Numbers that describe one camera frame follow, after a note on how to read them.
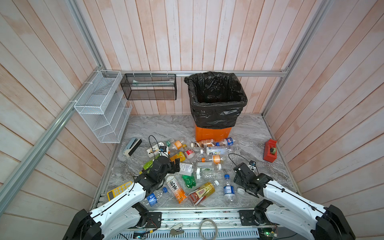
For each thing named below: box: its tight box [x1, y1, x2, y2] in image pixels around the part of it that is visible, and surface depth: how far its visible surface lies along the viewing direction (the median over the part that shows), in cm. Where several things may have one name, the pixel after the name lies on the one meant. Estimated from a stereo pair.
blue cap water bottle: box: [223, 174, 235, 202], surface depth 80 cm
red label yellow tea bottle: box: [188, 180, 219, 207], surface depth 78 cm
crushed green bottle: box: [181, 174, 196, 189], surface depth 85 cm
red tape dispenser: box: [262, 138, 278, 163], surface depth 95 cm
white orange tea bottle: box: [165, 175, 188, 204], surface depth 81 cm
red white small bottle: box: [184, 149, 195, 159], surface depth 95 cm
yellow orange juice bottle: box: [169, 151, 186, 162], surface depth 93 cm
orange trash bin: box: [195, 125, 233, 142], surface depth 102 cm
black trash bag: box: [184, 71, 248, 130], surface depth 88 cm
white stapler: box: [123, 137, 142, 158], surface depth 100 cm
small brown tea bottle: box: [190, 138, 215, 148], surface depth 100 cm
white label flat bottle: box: [176, 162, 193, 176], surface depth 85 cm
